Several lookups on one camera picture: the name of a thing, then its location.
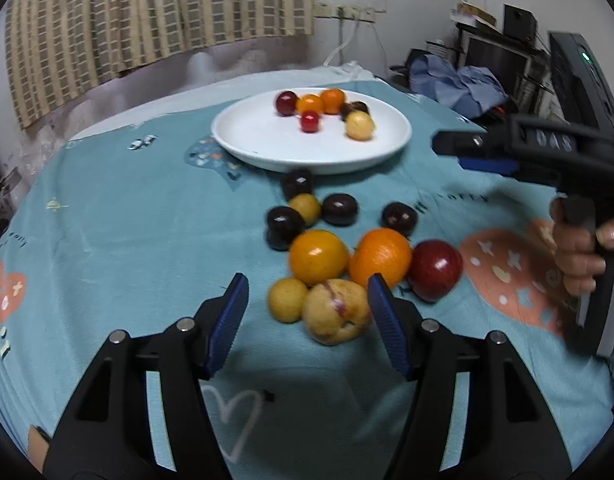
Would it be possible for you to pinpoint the black television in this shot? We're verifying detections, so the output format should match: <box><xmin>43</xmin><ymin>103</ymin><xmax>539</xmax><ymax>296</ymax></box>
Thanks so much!
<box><xmin>453</xmin><ymin>23</ymin><xmax>550</xmax><ymax>114</ymax></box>

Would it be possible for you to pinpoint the orange persimmon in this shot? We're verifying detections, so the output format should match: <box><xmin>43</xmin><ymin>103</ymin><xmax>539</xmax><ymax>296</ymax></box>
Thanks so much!
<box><xmin>289</xmin><ymin>230</ymin><xmax>349</xmax><ymax>286</ymax></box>

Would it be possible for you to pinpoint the yellow fruit on plate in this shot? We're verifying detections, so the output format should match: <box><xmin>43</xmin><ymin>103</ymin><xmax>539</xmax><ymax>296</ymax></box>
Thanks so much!
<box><xmin>345</xmin><ymin>110</ymin><xmax>375</xmax><ymax>142</ymax></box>

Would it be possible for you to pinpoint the teal printed tablecloth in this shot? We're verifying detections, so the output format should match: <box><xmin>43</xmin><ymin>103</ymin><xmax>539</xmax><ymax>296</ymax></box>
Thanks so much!
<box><xmin>0</xmin><ymin>82</ymin><xmax>614</xmax><ymax>479</ymax></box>

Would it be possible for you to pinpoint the small red fruit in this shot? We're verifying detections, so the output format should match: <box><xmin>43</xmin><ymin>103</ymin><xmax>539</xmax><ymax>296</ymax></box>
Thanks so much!
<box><xmin>299</xmin><ymin>110</ymin><xmax>320</xmax><ymax>133</ymax></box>

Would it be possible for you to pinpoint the red apple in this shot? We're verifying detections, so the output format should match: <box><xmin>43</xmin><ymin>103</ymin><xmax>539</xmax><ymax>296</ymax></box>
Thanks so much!
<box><xmin>407</xmin><ymin>240</ymin><xmax>464</xmax><ymax>304</ymax></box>

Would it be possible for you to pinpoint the right hand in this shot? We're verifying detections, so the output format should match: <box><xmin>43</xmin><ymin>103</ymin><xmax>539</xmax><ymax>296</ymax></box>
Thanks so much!
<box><xmin>550</xmin><ymin>198</ymin><xmax>614</xmax><ymax>297</ymax></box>

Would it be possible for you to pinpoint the small yellow-green fruit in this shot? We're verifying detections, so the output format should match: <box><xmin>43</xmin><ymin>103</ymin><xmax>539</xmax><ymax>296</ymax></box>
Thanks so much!
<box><xmin>289</xmin><ymin>193</ymin><xmax>321</xmax><ymax>226</ymax></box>

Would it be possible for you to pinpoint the white round plate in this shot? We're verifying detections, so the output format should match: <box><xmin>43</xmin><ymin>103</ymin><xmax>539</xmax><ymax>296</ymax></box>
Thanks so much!
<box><xmin>211</xmin><ymin>90</ymin><xmax>412</xmax><ymax>176</ymax></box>

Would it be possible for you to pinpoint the black speaker box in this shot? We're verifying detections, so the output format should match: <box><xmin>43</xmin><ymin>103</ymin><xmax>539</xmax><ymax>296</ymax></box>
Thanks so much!
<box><xmin>502</xmin><ymin>4</ymin><xmax>537</xmax><ymax>44</ymax></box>

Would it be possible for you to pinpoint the small orange fruit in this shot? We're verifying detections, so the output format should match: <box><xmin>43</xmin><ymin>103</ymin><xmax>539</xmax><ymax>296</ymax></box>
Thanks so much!
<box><xmin>296</xmin><ymin>93</ymin><xmax>324</xmax><ymax>115</ymax></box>

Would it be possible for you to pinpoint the white cable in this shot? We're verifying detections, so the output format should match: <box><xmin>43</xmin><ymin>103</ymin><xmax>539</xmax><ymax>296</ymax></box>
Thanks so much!
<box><xmin>323</xmin><ymin>16</ymin><xmax>361</xmax><ymax>68</ymax></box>

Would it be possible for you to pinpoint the white towel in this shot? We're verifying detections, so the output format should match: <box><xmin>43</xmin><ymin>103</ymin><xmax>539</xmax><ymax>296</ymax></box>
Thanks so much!
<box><xmin>72</xmin><ymin>62</ymin><xmax>375</xmax><ymax>141</ymax></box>

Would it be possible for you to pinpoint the dark red plum on plate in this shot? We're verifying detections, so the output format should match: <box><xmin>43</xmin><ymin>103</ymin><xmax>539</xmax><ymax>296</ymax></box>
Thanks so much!
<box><xmin>275</xmin><ymin>90</ymin><xmax>298</xmax><ymax>117</ymax></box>

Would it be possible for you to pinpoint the dark purple plum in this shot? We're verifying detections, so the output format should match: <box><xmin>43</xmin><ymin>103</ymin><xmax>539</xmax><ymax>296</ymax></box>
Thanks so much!
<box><xmin>339</xmin><ymin>101</ymin><xmax>370</xmax><ymax>122</ymax></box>

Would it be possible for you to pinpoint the white power strip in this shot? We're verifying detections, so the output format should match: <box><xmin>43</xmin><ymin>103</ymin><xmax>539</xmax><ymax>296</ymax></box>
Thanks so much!
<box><xmin>313</xmin><ymin>1</ymin><xmax>375</xmax><ymax>24</ymax></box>

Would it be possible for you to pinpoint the small yellow fruit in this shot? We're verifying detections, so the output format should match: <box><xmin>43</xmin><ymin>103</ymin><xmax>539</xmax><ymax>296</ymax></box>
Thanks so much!
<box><xmin>267</xmin><ymin>278</ymin><xmax>308</xmax><ymax>324</ymax></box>

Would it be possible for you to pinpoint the yellow striped pepino melon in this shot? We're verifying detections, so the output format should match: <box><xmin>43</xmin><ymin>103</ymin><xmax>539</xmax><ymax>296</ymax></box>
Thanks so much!
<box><xmin>301</xmin><ymin>278</ymin><xmax>372</xmax><ymax>346</ymax></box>

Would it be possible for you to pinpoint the striped beige curtain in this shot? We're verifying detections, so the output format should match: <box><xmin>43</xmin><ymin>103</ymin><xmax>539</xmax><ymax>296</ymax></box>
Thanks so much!
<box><xmin>5</xmin><ymin>0</ymin><xmax>313</xmax><ymax>128</ymax></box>

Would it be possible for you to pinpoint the orange tangerine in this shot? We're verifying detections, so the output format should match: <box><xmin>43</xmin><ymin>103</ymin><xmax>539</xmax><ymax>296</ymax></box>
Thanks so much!
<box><xmin>347</xmin><ymin>228</ymin><xmax>412</xmax><ymax>288</ymax></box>
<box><xmin>320</xmin><ymin>88</ymin><xmax>346</xmax><ymax>115</ymax></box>

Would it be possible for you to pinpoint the blue clothes pile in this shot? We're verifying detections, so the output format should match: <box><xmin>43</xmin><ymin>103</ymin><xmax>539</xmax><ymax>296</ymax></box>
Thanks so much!
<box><xmin>409</xmin><ymin>54</ymin><xmax>508</xmax><ymax>119</ymax></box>

